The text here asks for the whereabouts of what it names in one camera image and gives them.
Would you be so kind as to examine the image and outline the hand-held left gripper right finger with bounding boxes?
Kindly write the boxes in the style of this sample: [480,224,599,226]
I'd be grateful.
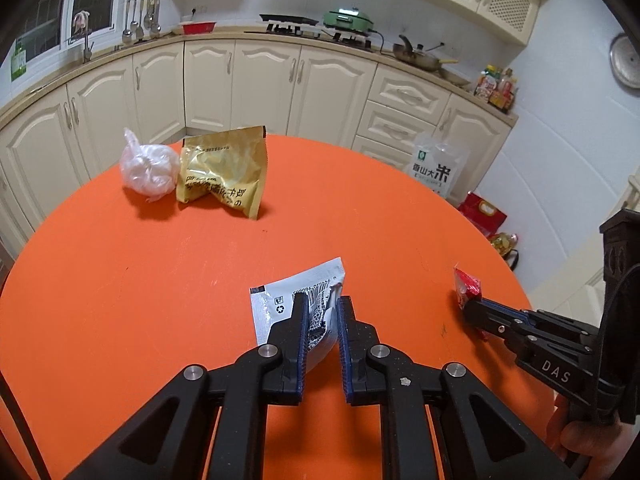
[337,296,581,480]

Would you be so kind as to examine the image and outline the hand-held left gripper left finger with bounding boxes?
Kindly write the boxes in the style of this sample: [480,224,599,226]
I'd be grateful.
[65,292,311,480]

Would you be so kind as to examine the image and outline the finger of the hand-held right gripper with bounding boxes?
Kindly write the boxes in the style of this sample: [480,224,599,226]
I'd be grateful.
[462,297,538,326]
[462,310,522,348]

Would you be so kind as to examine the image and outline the red snack packet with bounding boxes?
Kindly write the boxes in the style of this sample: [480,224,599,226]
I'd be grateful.
[452,266,488,341]

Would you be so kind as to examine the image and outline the white barcode packet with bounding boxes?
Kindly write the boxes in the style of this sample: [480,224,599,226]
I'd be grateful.
[249,257,347,376]

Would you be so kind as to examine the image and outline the gold snack packet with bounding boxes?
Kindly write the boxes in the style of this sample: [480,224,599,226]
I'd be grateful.
[176,125,269,221]

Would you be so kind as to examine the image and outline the knotted clear plastic bag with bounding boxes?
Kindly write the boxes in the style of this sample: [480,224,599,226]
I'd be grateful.
[119,127,181,204]

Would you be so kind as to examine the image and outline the person's right hand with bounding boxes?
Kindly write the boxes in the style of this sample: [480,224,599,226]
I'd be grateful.
[545,395,636,466]

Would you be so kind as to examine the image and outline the yellow cooking oil bottle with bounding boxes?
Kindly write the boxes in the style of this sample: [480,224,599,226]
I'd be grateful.
[489,232,521,268]

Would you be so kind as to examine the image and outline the red gift bag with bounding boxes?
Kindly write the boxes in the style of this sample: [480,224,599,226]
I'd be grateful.
[457,192,507,236]

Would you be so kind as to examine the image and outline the dark carved wooden chair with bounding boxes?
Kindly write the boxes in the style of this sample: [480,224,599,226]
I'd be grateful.
[599,207,640,341]

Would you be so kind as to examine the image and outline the clear rice bag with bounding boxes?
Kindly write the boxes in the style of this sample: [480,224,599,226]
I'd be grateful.
[411,132,471,203]

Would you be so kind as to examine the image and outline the cream cabinet drawer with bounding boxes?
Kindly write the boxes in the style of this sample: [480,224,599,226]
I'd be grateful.
[357,100,441,153]
[367,65,453,121]
[352,135,416,171]

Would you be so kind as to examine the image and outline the yellow cap seasoning bottle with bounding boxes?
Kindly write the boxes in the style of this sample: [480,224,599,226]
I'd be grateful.
[475,65,498,101]

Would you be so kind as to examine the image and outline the cream base cabinets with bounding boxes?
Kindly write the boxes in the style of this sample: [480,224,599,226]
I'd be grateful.
[0,35,516,261]

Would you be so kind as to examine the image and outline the steel wok with lid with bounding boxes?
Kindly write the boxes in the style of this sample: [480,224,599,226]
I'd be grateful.
[392,35,458,72]

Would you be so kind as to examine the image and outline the steel pot lid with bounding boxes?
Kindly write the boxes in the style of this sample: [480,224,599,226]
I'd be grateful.
[609,32,640,90]

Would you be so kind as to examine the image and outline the black gas stove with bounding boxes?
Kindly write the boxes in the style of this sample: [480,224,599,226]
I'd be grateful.
[245,20,376,53]

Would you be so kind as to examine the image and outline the beige kitchen countertop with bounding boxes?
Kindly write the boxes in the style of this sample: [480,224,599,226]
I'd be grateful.
[0,22,518,128]

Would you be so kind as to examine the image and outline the green electric pot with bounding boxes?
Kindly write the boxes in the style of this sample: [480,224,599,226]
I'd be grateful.
[322,7,383,33]

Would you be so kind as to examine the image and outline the black griddle pan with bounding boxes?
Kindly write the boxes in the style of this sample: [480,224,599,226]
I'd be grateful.
[259,13,319,26]

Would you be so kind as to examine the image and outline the steel spatula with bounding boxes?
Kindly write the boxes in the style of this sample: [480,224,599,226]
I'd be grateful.
[145,0,163,38]

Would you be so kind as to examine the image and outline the steel kitchen faucet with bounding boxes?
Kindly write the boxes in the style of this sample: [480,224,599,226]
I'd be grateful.
[70,32,96,63]

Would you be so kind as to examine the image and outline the green dish soap bottle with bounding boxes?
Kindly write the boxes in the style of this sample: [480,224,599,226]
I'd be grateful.
[11,40,28,83]

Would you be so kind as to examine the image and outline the kitchen window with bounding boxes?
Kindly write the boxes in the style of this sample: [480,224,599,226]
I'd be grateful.
[10,0,123,71]

